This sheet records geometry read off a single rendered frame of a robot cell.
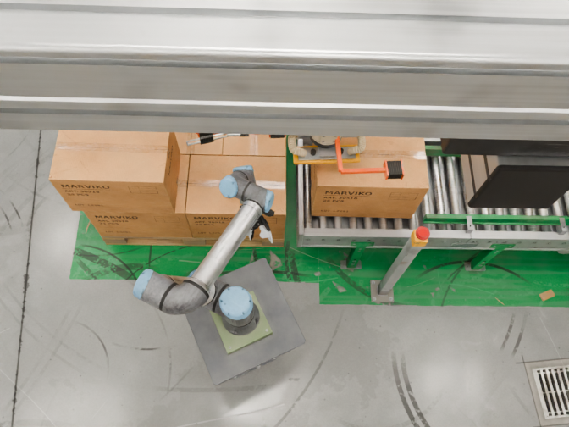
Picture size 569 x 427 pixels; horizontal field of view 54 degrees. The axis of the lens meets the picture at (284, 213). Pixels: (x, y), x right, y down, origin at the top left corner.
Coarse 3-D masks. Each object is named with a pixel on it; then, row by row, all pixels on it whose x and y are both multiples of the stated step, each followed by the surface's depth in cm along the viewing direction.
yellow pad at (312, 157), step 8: (312, 152) 279; (344, 152) 283; (296, 160) 280; (304, 160) 280; (312, 160) 281; (320, 160) 281; (328, 160) 281; (336, 160) 281; (344, 160) 281; (352, 160) 282; (360, 160) 282
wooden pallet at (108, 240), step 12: (108, 240) 368; (120, 240) 368; (132, 240) 375; (144, 240) 375; (156, 240) 376; (168, 240) 376; (180, 240) 376; (192, 240) 367; (204, 240) 368; (216, 240) 377; (252, 240) 367; (264, 240) 367; (276, 240) 367
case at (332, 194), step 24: (312, 144) 328; (384, 144) 304; (408, 144) 305; (312, 168) 324; (336, 168) 297; (360, 168) 298; (408, 168) 299; (312, 192) 319; (336, 192) 300; (360, 192) 300; (384, 192) 299; (408, 192) 299; (360, 216) 329; (384, 216) 328; (408, 216) 328
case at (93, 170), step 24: (72, 144) 298; (96, 144) 298; (120, 144) 299; (144, 144) 300; (168, 144) 302; (72, 168) 292; (96, 168) 293; (120, 168) 293; (144, 168) 294; (168, 168) 304; (72, 192) 303; (96, 192) 303; (120, 192) 302; (144, 192) 302; (168, 192) 306
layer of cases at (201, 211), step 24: (216, 144) 347; (240, 144) 348; (264, 144) 349; (192, 168) 340; (216, 168) 341; (264, 168) 342; (192, 192) 333; (216, 192) 334; (96, 216) 332; (120, 216) 332; (144, 216) 332; (168, 216) 332; (192, 216) 332; (216, 216) 332; (264, 216) 332
